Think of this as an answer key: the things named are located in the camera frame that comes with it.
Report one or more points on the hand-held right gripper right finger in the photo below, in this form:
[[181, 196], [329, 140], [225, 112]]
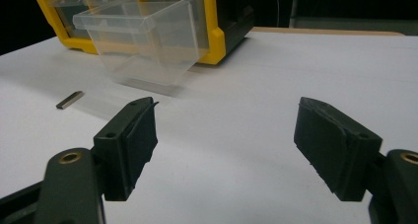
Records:
[[332, 145]]

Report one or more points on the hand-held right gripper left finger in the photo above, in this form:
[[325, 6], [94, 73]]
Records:
[[126, 145]]

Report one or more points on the small grey metal bar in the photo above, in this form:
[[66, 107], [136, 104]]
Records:
[[69, 100]]

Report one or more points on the clear plastic drawer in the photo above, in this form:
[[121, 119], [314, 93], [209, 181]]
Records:
[[70, 12], [151, 43]]

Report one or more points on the yellow drawer cabinet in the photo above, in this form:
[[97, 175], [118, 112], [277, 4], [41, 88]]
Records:
[[217, 36]]

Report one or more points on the clear plastic closed drawer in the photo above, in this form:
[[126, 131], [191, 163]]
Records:
[[70, 12]]

